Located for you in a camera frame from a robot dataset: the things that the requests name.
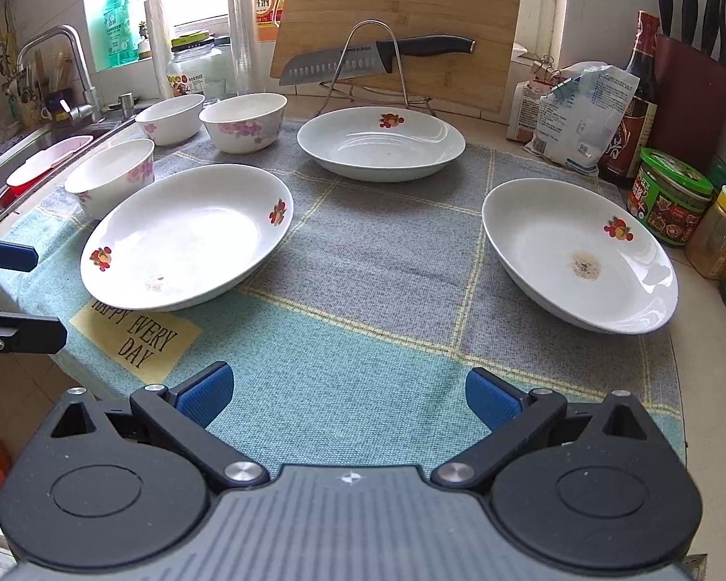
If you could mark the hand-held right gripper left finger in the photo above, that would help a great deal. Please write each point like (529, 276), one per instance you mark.
(209, 393)

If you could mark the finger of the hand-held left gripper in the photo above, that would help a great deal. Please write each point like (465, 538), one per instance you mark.
(24, 334)
(3, 254)

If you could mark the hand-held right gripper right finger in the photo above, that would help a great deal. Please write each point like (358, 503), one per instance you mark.
(490, 399)

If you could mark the white bowl pink flowers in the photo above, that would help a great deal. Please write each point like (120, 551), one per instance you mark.
(242, 127)
(169, 118)
(115, 163)

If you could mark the utensil holder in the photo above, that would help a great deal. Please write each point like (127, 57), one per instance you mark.
(33, 106)

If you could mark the grey teal checked table cloth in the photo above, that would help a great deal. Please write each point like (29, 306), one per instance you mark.
(369, 290)

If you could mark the steel faucet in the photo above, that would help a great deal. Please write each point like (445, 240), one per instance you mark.
(83, 75)

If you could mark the small metal cup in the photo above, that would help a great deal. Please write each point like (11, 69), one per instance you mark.
(126, 101)

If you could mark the green dish soap bottle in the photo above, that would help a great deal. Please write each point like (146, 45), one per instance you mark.
(120, 30)

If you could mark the white plastic roll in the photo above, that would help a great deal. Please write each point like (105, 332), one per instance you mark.
(157, 48)

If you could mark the glass jar green lid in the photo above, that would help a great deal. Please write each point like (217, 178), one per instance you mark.
(196, 69)

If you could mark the sauce jar green lid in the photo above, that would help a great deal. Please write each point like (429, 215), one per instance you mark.
(668, 200)

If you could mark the spice jar yellow lid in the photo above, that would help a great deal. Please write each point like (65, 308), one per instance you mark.
(720, 236)

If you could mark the white orange paper bag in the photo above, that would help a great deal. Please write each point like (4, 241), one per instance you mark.
(523, 112)

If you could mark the white blue printed plastic bag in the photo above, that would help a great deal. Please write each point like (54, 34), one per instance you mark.
(581, 121)

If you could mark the dark soy sauce bottle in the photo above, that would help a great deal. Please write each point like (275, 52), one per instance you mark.
(632, 127)

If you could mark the clear plastic film roll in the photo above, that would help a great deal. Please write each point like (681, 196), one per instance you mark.
(242, 24)

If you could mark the green binder clip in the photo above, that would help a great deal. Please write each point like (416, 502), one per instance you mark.
(550, 72)

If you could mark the white tray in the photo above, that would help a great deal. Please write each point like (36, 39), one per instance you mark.
(523, 51)

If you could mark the dark red knife block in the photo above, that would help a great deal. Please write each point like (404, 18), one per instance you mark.
(689, 103)

